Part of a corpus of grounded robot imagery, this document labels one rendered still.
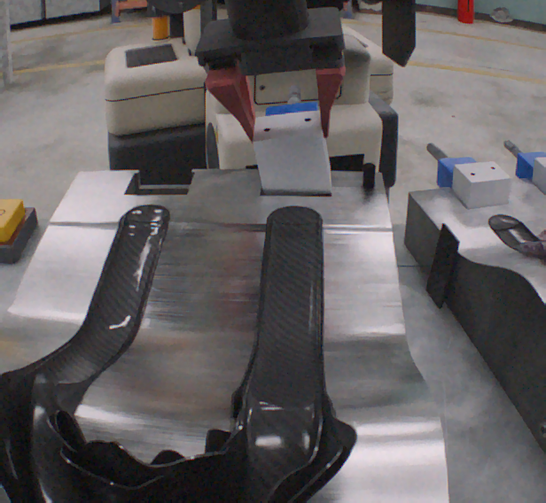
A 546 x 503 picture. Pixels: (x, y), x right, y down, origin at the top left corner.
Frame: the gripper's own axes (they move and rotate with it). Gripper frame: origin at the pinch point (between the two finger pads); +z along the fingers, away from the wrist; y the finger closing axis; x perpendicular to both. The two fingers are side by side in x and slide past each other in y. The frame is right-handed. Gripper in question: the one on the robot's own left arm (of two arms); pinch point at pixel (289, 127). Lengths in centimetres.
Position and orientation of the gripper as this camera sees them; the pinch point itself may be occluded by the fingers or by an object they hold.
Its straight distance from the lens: 51.9
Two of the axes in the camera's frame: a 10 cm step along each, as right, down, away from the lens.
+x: 0.4, -6.3, 7.7
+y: 9.9, -0.9, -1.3
